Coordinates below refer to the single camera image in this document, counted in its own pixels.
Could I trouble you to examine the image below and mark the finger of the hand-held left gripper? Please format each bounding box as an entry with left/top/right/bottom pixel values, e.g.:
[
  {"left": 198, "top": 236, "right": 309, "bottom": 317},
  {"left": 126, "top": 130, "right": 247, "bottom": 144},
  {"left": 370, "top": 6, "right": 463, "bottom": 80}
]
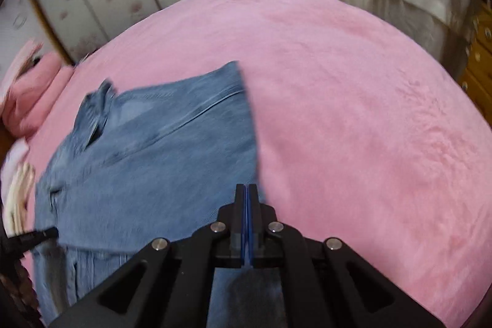
[{"left": 0, "top": 226, "right": 59, "bottom": 255}]

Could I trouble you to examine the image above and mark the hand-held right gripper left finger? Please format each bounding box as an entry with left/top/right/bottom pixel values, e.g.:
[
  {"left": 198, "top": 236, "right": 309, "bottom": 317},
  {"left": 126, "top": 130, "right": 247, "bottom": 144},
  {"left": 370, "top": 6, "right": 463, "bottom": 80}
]
[{"left": 48, "top": 184, "right": 248, "bottom": 328}]

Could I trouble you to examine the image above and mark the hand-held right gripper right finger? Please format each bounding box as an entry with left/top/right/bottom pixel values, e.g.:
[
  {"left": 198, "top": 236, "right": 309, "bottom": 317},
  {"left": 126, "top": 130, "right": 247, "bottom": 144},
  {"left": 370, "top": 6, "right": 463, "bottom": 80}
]
[{"left": 248, "top": 184, "right": 446, "bottom": 328}]

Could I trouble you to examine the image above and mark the blue denim jacket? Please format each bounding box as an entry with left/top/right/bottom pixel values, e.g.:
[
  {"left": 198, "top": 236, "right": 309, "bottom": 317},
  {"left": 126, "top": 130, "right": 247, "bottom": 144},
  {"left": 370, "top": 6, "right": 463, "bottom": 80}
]
[{"left": 33, "top": 61, "right": 289, "bottom": 328}]

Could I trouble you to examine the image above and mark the folded white towel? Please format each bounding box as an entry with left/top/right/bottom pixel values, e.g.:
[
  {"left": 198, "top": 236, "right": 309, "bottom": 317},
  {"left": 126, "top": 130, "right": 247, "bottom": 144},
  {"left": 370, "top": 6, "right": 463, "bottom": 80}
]
[{"left": 4, "top": 163, "right": 37, "bottom": 232}]

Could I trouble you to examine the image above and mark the small white printed pillow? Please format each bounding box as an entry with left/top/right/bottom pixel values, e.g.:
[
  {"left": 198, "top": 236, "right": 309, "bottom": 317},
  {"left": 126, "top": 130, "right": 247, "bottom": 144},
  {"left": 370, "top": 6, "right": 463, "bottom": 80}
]
[{"left": 0, "top": 140, "right": 29, "bottom": 179}]

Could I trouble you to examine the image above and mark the folded pink quilt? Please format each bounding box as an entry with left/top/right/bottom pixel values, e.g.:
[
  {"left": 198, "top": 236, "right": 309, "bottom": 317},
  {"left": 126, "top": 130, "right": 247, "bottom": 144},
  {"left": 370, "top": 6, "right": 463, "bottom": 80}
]
[{"left": 2, "top": 53, "right": 75, "bottom": 138}]

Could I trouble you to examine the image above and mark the pink fleece bed blanket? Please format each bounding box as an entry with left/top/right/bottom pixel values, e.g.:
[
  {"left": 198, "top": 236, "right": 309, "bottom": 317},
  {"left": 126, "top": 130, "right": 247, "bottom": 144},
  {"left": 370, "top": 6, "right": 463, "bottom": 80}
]
[{"left": 23, "top": 0, "right": 487, "bottom": 328}]

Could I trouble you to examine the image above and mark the pink lace-trimmed pillow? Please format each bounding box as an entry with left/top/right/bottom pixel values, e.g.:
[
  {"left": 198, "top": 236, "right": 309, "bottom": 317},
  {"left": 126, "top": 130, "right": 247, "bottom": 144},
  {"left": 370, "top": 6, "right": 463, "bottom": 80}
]
[{"left": 0, "top": 40, "right": 43, "bottom": 106}]

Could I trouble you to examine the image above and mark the wooden drawer cabinet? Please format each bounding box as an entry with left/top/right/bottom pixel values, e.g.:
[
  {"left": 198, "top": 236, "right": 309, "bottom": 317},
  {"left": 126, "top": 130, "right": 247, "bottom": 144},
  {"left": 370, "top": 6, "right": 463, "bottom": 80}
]
[{"left": 459, "top": 1, "right": 492, "bottom": 113}]

